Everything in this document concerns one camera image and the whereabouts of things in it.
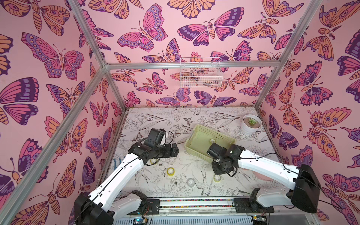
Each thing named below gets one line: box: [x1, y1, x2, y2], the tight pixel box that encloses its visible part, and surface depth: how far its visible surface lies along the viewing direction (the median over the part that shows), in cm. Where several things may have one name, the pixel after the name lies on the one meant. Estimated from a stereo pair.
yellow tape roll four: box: [166, 167, 176, 177], surface depth 87 cm
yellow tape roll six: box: [209, 138, 217, 146], surface depth 100 cm
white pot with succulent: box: [240, 113, 263, 136], surface depth 100 cm
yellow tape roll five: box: [213, 174, 221, 183], surface depth 85 cm
